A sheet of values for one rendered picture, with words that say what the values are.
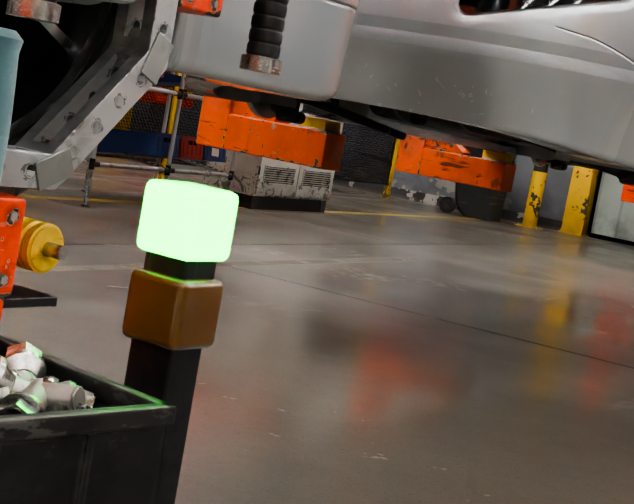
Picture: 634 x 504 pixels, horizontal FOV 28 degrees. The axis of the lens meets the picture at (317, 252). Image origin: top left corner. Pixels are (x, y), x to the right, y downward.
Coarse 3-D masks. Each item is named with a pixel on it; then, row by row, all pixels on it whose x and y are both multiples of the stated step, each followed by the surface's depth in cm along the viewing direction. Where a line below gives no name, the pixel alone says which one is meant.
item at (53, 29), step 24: (0, 0) 162; (0, 24) 160; (24, 24) 159; (48, 24) 149; (72, 24) 155; (96, 24) 153; (24, 48) 157; (48, 48) 155; (72, 48) 153; (24, 72) 154; (48, 72) 152; (72, 72) 152; (24, 96) 150; (48, 96) 149; (24, 120) 147
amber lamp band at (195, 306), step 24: (144, 288) 69; (168, 288) 68; (192, 288) 68; (216, 288) 70; (144, 312) 69; (168, 312) 68; (192, 312) 68; (216, 312) 70; (144, 336) 69; (168, 336) 68; (192, 336) 69
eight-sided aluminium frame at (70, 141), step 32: (160, 0) 149; (128, 32) 152; (160, 32) 150; (96, 64) 150; (128, 64) 148; (160, 64) 151; (64, 96) 147; (96, 96) 145; (128, 96) 148; (32, 128) 144; (64, 128) 142; (96, 128) 145; (32, 160) 137; (64, 160) 141
